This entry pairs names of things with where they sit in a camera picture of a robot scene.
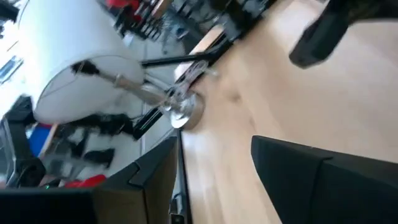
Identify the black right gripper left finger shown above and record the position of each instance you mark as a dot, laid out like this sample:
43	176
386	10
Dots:
130	199

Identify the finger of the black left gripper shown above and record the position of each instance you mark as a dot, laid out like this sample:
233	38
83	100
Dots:
317	43

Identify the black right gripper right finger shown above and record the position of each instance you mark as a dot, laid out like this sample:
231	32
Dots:
335	186

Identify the silver metal lamp stand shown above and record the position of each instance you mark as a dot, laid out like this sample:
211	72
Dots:
174	105

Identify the white lamp shade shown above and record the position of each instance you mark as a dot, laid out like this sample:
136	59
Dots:
71	53

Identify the black metal table frame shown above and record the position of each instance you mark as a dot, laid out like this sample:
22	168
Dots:
183	174

